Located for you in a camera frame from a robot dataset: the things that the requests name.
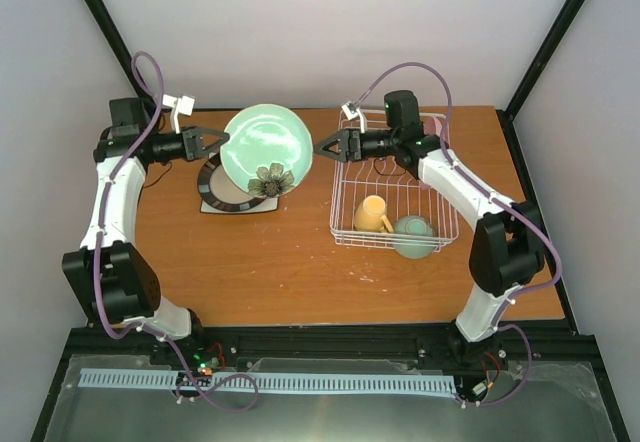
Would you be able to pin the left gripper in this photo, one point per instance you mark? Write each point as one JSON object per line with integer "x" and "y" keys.
{"x": 193, "y": 144}

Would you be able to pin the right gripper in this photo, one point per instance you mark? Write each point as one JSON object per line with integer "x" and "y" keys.
{"x": 348, "y": 141}

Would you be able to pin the teal flower plate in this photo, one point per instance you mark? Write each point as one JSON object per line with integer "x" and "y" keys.
{"x": 269, "y": 151}

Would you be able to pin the white wire dish rack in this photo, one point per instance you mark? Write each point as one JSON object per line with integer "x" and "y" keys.
{"x": 404, "y": 195}

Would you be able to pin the yellow ceramic mug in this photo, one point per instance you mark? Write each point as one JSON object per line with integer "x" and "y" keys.
{"x": 371, "y": 216}

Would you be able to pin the pink round plate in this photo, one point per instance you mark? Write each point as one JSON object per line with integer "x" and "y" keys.
{"x": 434, "y": 126}

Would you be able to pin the green ceramic bowl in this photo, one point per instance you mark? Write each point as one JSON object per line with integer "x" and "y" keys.
{"x": 413, "y": 237}

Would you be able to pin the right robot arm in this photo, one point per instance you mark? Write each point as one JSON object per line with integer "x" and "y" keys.
{"x": 507, "y": 250}

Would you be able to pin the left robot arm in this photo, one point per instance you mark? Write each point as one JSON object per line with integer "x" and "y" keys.
{"x": 114, "y": 285}

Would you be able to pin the black round plate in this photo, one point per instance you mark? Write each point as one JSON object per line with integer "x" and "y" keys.
{"x": 213, "y": 183}

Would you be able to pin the white square plate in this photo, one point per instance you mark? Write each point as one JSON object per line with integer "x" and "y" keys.
{"x": 248, "y": 207}

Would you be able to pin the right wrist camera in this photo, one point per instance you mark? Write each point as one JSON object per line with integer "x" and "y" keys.
{"x": 352, "y": 111}

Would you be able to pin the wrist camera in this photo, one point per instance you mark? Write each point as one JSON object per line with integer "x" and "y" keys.
{"x": 182, "y": 105}
{"x": 352, "y": 111}

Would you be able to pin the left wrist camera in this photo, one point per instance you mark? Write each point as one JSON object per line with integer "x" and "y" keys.
{"x": 182, "y": 105}

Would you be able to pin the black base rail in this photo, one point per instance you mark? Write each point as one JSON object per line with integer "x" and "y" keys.
{"x": 422, "y": 346}

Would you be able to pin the left black frame post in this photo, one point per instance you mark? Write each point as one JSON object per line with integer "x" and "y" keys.
{"x": 118, "y": 47}

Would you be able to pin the black frame post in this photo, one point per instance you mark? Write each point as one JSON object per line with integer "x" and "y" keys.
{"x": 118, "y": 47}
{"x": 545, "y": 52}

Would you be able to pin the light blue cable duct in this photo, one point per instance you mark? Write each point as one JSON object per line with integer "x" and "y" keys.
{"x": 273, "y": 383}

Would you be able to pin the right black frame post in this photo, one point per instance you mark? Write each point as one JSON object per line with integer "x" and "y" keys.
{"x": 545, "y": 52}

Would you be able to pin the metal base plate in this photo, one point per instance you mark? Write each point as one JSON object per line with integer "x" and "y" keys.
{"x": 539, "y": 402}

